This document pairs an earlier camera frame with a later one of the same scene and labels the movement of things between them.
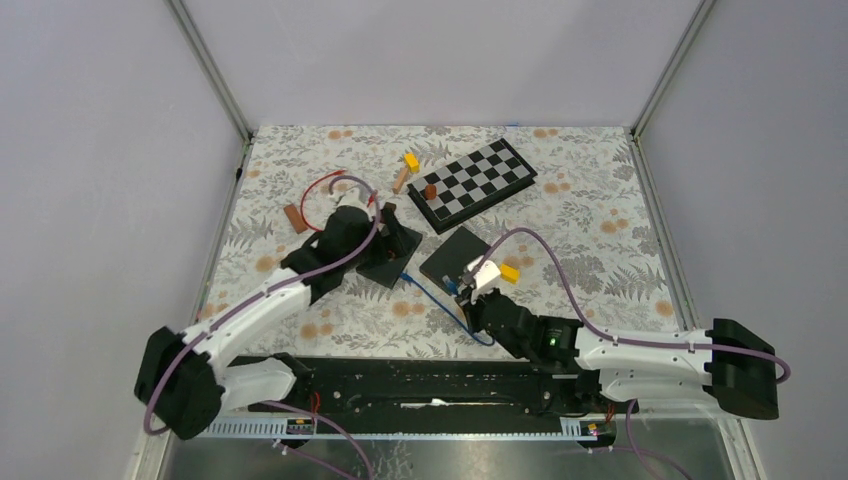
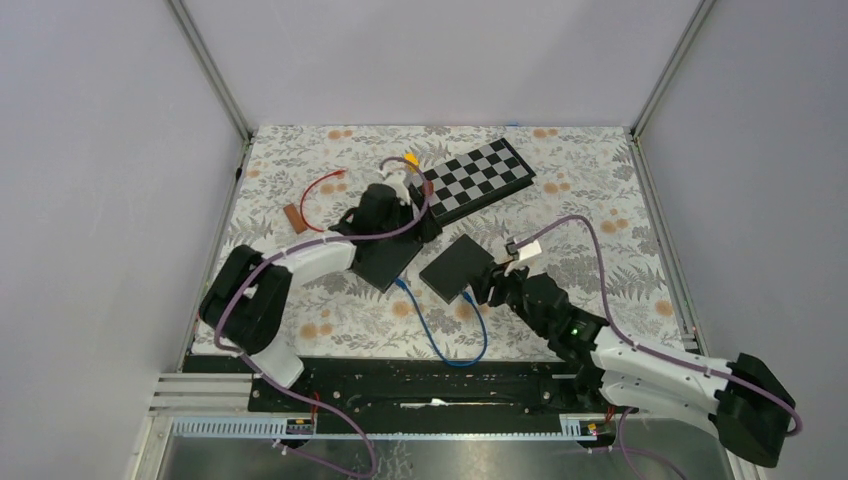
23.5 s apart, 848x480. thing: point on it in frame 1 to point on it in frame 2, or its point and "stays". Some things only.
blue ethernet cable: x=452 y=286 to x=478 y=310
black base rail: x=360 y=388 stays
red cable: x=371 y=199 stays
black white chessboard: x=470 y=184 stays
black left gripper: x=371 y=226 to x=429 y=228
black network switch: x=396 y=244 stays
